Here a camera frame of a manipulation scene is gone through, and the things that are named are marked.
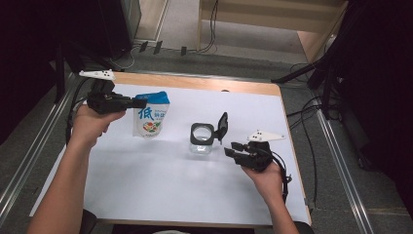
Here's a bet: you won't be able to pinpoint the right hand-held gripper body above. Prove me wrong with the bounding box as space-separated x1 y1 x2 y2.
240 130 286 173

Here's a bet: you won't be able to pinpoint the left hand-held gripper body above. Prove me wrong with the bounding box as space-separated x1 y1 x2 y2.
78 68 132 115

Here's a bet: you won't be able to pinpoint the white blue vegetable print pouch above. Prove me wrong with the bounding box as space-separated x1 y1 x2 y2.
131 91 171 140

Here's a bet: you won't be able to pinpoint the clear jar with black lid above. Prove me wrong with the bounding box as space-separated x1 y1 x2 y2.
189 111 229 155

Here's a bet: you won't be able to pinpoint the person's right hand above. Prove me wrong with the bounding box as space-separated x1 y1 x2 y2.
242 161 284 207

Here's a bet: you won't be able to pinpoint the person's left hand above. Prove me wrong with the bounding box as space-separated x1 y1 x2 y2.
69 104 127 149

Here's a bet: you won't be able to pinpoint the black metal stand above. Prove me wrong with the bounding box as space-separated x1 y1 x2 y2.
53 40 113 104

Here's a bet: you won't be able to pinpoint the dark cabinet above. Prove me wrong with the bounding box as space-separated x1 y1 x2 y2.
95 0 142 60

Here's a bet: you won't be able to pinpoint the white table sheet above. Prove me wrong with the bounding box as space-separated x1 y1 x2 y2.
29 83 311 227

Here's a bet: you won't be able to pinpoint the person's dark clothing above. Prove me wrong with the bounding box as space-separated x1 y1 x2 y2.
79 209 315 234

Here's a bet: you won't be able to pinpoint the black curtain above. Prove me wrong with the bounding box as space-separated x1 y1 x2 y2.
0 0 108 145
324 0 413 218

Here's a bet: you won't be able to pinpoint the black tripod stand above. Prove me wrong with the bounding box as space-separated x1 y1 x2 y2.
271 48 347 121

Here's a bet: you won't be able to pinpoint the light wooden shelf unit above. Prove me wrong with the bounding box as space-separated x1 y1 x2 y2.
197 0 349 63

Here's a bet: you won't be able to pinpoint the white floor cable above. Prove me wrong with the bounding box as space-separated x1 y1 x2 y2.
109 44 141 71

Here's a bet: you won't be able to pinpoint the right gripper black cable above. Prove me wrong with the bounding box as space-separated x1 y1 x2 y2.
271 150 293 205

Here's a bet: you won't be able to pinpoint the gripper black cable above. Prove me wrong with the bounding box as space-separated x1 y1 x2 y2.
65 77 95 145
271 150 293 205

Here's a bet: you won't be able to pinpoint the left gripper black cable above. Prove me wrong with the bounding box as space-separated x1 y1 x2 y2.
65 77 95 145

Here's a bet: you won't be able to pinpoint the black floor cables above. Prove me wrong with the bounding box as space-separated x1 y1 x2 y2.
285 62 327 209

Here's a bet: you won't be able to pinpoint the aluminium floor rail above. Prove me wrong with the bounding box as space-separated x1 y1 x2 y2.
314 106 374 234
0 73 83 225

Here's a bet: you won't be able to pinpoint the thin black hanging cable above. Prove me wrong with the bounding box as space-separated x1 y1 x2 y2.
198 0 219 54

